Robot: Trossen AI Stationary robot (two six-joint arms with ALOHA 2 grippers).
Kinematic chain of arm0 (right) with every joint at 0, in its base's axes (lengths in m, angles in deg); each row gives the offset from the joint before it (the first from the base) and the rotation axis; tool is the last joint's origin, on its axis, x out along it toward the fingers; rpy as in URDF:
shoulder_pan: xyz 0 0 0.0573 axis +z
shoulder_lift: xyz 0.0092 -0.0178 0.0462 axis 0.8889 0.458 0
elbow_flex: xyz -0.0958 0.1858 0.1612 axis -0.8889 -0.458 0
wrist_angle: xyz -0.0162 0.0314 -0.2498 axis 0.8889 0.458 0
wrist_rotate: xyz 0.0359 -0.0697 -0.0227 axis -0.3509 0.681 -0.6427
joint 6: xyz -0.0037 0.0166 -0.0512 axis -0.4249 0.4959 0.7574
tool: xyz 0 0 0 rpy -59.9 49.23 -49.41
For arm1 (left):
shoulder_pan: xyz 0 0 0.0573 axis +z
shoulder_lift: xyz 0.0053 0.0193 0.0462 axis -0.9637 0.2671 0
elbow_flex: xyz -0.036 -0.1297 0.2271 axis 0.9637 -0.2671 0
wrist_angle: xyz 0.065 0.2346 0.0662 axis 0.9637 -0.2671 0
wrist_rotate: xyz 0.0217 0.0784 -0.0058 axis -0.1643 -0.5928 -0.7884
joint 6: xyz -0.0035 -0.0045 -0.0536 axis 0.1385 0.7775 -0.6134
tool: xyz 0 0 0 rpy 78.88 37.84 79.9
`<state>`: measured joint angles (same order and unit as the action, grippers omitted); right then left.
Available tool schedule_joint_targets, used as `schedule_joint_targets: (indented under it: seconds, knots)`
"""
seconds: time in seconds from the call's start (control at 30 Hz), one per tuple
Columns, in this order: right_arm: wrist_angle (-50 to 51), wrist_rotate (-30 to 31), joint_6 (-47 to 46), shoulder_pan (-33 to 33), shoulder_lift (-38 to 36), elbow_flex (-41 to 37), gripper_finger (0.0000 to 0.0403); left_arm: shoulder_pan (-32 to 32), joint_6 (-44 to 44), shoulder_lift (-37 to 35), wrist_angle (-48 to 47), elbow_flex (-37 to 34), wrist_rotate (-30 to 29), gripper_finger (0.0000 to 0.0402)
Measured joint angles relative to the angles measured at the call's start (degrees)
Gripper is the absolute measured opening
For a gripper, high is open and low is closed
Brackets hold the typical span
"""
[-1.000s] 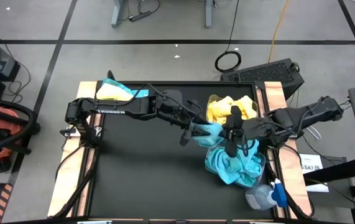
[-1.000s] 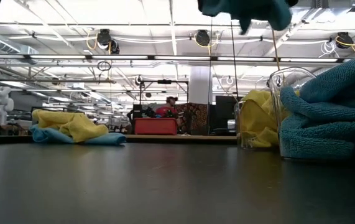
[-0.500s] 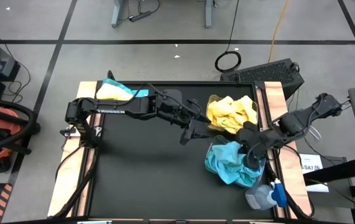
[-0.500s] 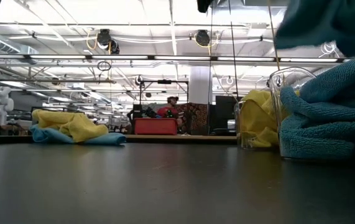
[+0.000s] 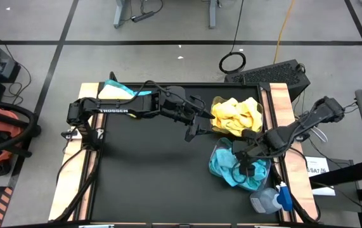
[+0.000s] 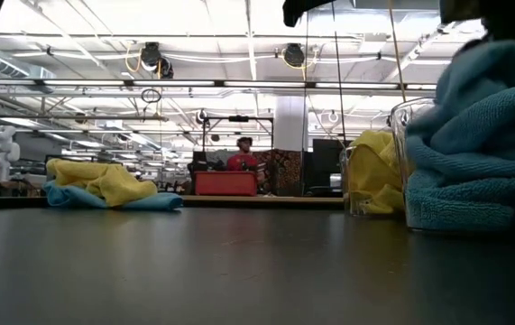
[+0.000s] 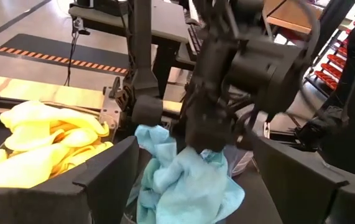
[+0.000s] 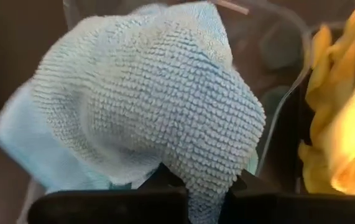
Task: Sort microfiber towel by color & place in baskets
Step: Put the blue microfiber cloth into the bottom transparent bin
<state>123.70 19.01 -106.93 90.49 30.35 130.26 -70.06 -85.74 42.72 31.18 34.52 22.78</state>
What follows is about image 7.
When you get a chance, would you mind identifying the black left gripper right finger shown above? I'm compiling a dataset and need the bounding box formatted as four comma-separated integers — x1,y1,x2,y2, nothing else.
253,136,355,224

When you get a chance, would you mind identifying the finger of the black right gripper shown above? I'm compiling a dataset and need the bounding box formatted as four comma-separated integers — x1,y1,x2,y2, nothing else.
127,68,165,128
177,58,243,153

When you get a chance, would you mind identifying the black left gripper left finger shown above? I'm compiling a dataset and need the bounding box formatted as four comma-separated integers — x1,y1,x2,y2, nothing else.
0,136,140,224

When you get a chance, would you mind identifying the blue microfiber towel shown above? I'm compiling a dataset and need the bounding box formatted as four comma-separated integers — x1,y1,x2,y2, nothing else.
134,124,246,224

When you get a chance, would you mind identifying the teal microfiber towel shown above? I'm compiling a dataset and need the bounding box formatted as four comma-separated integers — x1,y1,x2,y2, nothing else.
136,157,165,224

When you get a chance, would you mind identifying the wooden desk top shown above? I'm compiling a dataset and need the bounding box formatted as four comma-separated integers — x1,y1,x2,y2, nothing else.
263,0,325,35

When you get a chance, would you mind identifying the red storage bin rack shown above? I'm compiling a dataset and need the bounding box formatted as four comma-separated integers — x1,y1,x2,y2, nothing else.
313,18,355,91

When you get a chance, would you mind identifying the black keyboard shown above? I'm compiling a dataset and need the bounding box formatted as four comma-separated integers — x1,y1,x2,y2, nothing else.
188,24,203,56

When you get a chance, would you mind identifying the grey desk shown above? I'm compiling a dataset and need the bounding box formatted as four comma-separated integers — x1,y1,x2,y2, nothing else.
68,0,196,68

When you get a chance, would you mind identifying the black hazard-striped floor mat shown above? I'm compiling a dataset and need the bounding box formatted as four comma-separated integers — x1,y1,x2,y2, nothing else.
0,33,131,76

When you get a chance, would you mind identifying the wooden board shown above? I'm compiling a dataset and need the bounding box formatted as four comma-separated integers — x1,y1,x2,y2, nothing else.
0,75,184,114

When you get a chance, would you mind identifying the silver metal bracket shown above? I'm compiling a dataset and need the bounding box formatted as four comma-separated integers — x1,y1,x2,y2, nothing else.
98,86,124,139

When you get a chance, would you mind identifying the black hanging cable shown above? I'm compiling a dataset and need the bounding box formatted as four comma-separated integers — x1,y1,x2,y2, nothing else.
63,17,90,87

